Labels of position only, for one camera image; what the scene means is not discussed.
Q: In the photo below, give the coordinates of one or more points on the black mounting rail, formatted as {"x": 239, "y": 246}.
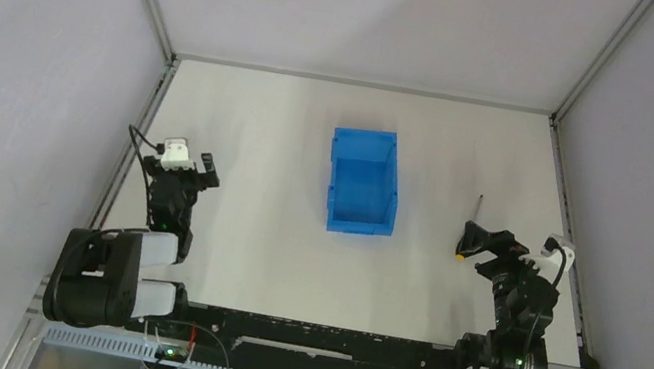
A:
{"x": 376, "y": 350}

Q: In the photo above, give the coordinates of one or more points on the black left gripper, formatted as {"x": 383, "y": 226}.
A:
{"x": 186, "y": 177}

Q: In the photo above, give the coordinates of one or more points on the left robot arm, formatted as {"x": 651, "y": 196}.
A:
{"x": 96, "y": 280}

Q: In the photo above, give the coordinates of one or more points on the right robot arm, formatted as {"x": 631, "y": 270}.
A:
{"x": 506, "y": 346}

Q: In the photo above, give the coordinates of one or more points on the blue plastic bin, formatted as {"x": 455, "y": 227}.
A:
{"x": 362, "y": 195}

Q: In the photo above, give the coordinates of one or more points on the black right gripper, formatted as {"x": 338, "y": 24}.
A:
{"x": 504, "y": 244}

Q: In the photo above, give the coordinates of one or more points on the grey slotted cable duct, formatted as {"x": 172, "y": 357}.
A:
{"x": 120, "y": 346}

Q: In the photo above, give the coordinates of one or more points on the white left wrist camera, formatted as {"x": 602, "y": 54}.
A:
{"x": 175, "y": 155}

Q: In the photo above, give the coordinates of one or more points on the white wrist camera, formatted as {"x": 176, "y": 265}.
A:
{"x": 175, "y": 155}
{"x": 555, "y": 259}

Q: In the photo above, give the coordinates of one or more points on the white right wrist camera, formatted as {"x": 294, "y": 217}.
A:
{"x": 555, "y": 259}

